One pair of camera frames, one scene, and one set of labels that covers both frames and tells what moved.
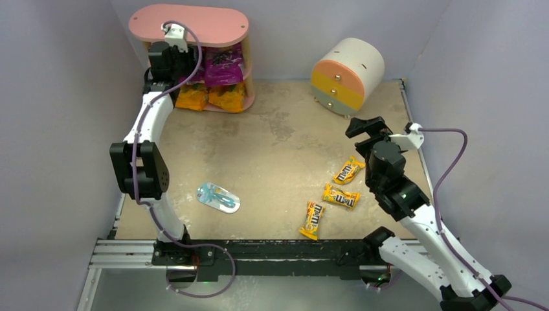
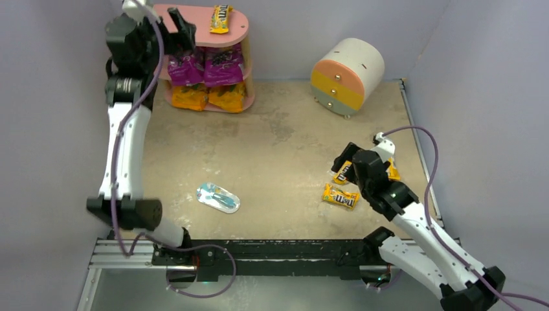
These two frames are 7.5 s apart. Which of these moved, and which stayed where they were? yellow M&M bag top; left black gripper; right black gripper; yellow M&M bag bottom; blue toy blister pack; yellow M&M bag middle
Moved: right black gripper; left black gripper; yellow M&M bag bottom
Stayed: blue toy blister pack; yellow M&M bag top; yellow M&M bag middle
